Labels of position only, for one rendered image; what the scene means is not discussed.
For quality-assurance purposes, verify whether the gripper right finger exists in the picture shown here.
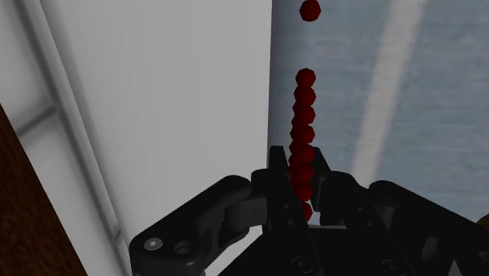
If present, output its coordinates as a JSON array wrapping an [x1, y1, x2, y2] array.
[[310, 147, 489, 276]]

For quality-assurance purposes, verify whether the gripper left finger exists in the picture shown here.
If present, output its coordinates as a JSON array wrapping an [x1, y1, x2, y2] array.
[[129, 146, 324, 276]]

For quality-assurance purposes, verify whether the red bead string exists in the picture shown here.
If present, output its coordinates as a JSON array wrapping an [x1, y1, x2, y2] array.
[[288, 0, 322, 223]]

